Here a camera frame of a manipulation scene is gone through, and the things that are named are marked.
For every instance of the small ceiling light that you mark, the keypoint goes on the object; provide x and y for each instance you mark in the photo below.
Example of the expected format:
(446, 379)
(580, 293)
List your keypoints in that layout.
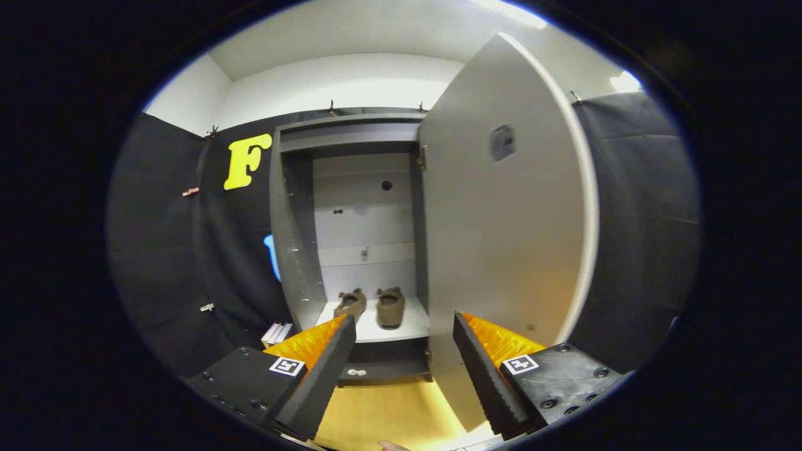
(626, 81)

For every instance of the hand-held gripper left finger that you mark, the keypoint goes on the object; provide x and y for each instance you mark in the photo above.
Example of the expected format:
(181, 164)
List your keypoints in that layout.
(322, 379)

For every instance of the brown fuzzy shoe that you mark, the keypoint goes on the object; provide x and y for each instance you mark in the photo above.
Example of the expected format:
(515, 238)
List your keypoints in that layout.
(349, 304)
(390, 308)

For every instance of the pink clothes peg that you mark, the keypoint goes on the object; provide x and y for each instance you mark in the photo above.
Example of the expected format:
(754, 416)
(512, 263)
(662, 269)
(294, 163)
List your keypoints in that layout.
(190, 191)

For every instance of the grey shoe cabinet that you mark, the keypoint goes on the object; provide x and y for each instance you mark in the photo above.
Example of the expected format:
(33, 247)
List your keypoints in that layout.
(363, 219)

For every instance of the white book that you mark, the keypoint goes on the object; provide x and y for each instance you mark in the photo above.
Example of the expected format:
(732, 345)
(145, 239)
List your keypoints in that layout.
(269, 334)

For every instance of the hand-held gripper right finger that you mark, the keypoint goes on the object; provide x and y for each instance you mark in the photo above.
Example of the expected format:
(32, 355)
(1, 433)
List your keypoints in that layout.
(482, 376)

